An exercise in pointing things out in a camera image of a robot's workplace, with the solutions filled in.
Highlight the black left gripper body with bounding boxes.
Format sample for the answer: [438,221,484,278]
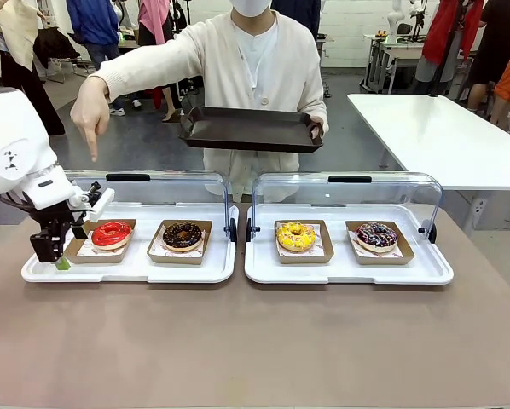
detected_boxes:
[36,207,88,239]

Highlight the red glazed donut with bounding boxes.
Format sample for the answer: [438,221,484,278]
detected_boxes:
[90,220,134,251]

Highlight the brown cardboard donut box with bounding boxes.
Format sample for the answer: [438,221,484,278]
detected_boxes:
[146,219,213,266]
[345,220,415,266]
[65,218,137,264]
[274,219,335,265]

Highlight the dark brown serving tray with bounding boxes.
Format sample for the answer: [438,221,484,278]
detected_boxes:
[177,106,325,153]

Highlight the purple sprinkled donut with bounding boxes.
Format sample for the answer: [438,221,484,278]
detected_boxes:
[355,222,399,253]

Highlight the person's right forearm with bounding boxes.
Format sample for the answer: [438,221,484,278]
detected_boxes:
[88,40,196,91]

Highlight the person's left forearm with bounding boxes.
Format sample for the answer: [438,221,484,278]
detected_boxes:
[296,80,329,125]

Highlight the chocolate glazed donut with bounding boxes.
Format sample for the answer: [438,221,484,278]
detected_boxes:
[162,221,204,253]

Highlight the yellow sprinkled donut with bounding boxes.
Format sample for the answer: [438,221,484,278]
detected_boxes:
[275,221,316,252]

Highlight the person in cream cardigan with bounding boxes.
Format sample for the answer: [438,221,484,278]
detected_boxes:
[86,0,329,204]

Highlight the person's right hand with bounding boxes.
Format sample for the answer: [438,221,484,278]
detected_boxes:
[70,76,111,164]

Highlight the white paper liner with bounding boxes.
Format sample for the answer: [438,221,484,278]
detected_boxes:
[348,229,406,260]
[150,229,207,259]
[76,232,132,259]
[275,225,329,259]

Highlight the white display tray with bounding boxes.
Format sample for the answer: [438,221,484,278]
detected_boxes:
[20,202,239,285]
[244,203,455,285]

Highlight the clear display lid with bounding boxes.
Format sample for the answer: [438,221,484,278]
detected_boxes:
[246,171,443,245]
[61,170,238,245]

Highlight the black jacket on chair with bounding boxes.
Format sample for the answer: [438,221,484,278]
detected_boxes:
[32,27,82,70]

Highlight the bystander in cream top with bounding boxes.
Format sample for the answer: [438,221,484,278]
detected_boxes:
[0,0,67,137]

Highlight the bystander in blue top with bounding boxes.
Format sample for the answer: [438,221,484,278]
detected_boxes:
[66,0,127,117]

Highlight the bystander in pink jacket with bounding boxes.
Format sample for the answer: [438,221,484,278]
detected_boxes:
[130,0,184,124]

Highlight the white face mask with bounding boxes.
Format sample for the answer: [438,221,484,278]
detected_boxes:
[230,0,274,18]

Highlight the grey background desk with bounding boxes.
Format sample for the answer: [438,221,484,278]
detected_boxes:
[363,33,427,94]

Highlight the white background table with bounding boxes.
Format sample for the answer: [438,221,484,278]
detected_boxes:
[347,93,510,231]

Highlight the red coat figure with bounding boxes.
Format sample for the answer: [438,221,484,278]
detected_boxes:
[414,0,485,85]

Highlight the bystander in black shirt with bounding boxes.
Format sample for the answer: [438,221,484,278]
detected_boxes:
[467,0,510,114]

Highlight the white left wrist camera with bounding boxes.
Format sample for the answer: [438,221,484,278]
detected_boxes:
[83,181,116,223]

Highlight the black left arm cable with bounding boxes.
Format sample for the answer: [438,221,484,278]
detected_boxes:
[0,191,41,214]

